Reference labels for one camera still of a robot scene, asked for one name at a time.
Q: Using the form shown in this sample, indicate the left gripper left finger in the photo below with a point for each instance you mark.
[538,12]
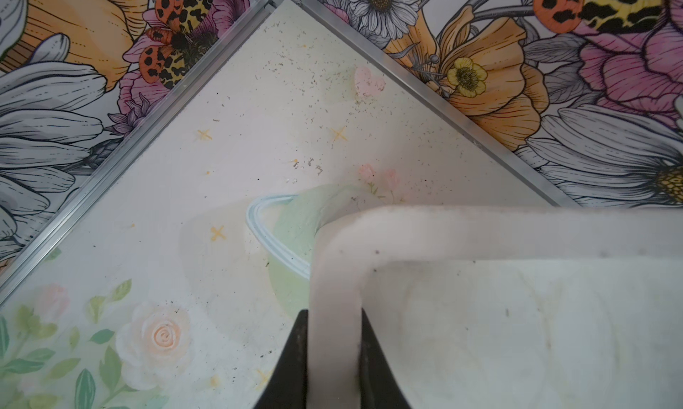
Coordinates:
[287,387]

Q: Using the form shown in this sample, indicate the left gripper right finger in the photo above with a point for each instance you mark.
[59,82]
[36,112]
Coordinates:
[378,386]

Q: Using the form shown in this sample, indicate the white plastic drawer unit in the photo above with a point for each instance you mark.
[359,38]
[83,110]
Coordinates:
[501,307]

